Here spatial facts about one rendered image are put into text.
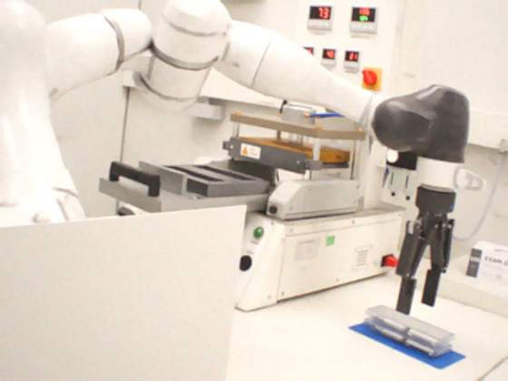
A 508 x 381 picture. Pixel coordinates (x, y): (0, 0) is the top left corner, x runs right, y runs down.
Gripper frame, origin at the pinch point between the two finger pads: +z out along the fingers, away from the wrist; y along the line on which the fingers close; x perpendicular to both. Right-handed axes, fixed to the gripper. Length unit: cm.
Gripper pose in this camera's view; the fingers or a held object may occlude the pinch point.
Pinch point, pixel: (417, 295)
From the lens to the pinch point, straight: 116.1
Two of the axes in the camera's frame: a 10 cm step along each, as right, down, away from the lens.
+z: -1.1, 9.8, 1.6
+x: 6.4, 2.0, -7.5
